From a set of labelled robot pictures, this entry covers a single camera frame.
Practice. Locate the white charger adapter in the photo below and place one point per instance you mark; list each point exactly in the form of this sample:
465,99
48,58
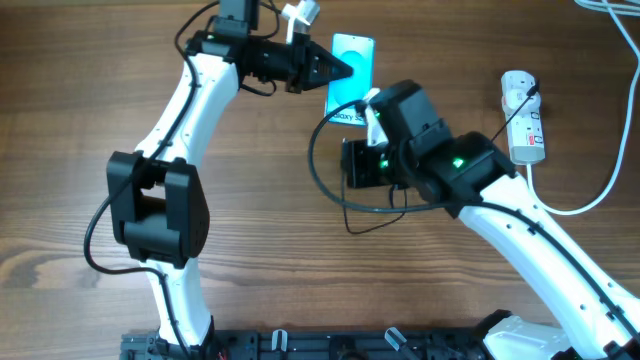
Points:
525,99

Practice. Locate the blue screen smartphone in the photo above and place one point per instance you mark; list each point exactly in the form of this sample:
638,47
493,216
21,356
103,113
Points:
359,53

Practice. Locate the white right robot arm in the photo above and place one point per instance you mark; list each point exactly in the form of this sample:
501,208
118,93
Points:
408,144

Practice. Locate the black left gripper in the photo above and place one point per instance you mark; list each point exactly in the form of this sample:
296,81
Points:
308,52

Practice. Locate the white power strip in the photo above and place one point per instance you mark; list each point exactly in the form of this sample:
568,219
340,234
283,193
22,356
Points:
524,129

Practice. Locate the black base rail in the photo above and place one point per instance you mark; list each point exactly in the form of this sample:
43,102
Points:
392,343

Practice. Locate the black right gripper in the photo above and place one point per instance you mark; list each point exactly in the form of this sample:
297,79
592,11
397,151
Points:
356,162

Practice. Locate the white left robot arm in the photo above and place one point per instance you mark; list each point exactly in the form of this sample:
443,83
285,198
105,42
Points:
158,207

